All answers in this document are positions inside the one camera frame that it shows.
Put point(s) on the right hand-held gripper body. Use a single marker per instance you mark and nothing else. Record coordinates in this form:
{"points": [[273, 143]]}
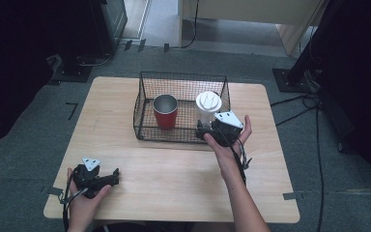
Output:
{"points": [[227, 132]]}

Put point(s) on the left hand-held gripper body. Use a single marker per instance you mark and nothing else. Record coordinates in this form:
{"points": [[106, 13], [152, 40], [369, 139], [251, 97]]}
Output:
{"points": [[87, 179]]}

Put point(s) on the clear bottle with white lid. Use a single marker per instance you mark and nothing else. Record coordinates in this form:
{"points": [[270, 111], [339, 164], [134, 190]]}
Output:
{"points": [[207, 103]]}

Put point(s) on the red steel cup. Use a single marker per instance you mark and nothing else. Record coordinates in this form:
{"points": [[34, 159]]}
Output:
{"points": [[165, 116]]}

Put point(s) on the person's right hand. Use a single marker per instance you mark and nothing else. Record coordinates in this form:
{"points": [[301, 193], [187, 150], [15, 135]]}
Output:
{"points": [[228, 156]]}

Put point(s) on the person's left hand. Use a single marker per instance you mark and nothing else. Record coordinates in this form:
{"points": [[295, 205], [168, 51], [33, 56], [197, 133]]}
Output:
{"points": [[83, 208]]}

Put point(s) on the grey tape piece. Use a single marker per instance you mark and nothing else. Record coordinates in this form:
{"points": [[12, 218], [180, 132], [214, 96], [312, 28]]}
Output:
{"points": [[55, 191], [290, 196]]}

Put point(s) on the black angled floor tape mark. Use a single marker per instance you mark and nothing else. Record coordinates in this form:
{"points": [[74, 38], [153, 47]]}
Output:
{"points": [[72, 109]]}

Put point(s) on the black floor tape strip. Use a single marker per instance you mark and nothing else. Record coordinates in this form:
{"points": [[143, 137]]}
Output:
{"points": [[141, 45], [166, 47], [128, 45]]}

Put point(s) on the black stand with base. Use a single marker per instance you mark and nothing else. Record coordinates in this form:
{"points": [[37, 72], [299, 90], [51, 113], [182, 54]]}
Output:
{"points": [[298, 79]]}

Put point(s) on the black stand base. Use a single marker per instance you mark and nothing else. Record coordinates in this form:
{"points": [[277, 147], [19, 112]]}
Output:
{"points": [[72, 72]]}

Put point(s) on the light wooden desk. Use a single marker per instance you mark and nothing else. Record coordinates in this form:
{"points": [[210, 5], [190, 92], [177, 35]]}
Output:
{"points": [[254, 9]]}

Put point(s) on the dark curtain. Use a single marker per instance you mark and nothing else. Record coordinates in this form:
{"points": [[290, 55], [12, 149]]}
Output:
{"points": [[364, 80], [19, 64]]}

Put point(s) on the black cabinet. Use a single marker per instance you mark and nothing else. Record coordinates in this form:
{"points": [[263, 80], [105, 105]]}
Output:
{"points": [[109, 22]]}

